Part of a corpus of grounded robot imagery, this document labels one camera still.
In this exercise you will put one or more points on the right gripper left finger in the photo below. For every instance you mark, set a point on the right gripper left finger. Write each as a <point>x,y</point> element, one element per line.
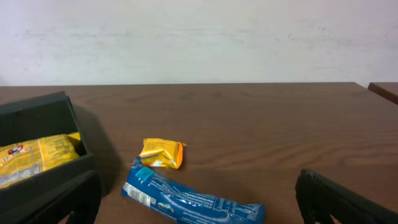
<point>31,201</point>

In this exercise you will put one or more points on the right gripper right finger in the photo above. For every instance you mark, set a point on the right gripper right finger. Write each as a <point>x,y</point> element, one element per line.
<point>322,200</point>

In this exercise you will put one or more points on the large yellow Hacks candy bag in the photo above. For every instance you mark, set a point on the large yellow Hacks candy bag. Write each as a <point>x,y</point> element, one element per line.
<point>22,160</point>

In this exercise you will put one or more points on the blue cookie wrapper bar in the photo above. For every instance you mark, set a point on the blue cookie wrapper bar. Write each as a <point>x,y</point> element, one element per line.
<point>183,204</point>

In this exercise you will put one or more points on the black open gift box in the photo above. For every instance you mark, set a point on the black open gift box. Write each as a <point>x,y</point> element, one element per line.
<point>34,118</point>

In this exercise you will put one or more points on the small yellow orange snack packet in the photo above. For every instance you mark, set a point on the small yellow orange snack packet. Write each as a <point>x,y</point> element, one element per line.
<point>162,153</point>

